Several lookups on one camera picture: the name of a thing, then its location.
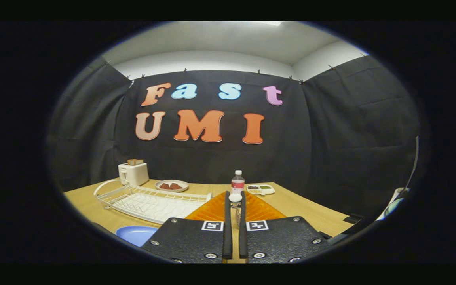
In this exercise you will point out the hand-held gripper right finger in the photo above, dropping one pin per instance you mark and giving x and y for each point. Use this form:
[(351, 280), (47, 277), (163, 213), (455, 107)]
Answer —
[(283, 241)]

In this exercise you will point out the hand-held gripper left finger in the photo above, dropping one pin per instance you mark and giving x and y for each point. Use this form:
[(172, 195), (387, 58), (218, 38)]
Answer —
[(188, 241)]

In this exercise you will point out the blue plate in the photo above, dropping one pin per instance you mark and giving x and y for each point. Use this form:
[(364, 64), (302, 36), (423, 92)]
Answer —
[(137, 234)]

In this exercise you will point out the white round plate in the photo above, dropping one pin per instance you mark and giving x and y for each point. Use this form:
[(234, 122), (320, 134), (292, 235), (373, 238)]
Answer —
[(172, 190)]

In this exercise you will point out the white divided food tray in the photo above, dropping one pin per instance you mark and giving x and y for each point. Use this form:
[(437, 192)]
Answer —
[(260, 190)]

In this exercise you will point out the brown meat piece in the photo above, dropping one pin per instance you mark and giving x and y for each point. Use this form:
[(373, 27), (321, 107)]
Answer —
[(175, 186), (164, 186)]

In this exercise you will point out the black table clamp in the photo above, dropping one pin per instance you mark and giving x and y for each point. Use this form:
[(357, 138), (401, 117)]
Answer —
[(352, 218)]

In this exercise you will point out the clear bottle with red label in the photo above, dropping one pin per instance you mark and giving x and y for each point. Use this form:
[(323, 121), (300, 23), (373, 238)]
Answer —
[(238, 184)]

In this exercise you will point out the white toaster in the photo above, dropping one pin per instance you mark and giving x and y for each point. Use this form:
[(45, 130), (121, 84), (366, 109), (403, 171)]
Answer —
[(135, 174)]

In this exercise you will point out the white and blue object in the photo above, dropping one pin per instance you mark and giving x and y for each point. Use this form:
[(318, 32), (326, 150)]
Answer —
[(392, 206)]

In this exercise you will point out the black backdrop cloth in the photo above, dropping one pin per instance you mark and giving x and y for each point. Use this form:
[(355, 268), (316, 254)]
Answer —
[(331, 130)]

